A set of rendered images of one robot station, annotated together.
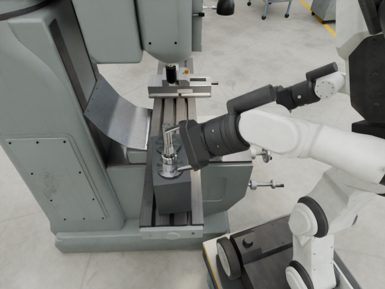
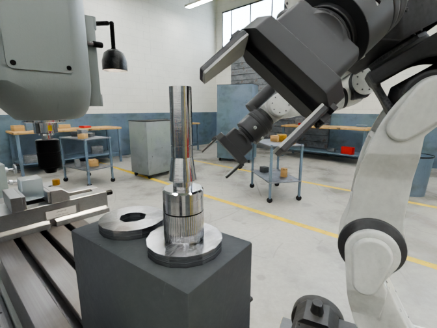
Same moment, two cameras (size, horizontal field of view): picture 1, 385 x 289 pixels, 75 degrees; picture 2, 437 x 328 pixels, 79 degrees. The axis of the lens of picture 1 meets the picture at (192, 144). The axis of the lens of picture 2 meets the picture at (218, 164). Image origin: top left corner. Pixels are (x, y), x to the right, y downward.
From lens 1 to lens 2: 0.62 m
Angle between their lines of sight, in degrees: 52
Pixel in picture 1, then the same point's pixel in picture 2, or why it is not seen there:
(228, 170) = not seen: hidden behind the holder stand
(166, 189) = (214, 297)
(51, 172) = not seen: outside the picture
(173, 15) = (61, 17)
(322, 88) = (278, 103)
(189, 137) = (291, 32)
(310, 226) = (391, 250)
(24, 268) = not seen: outside the picture
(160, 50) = (38, 80)
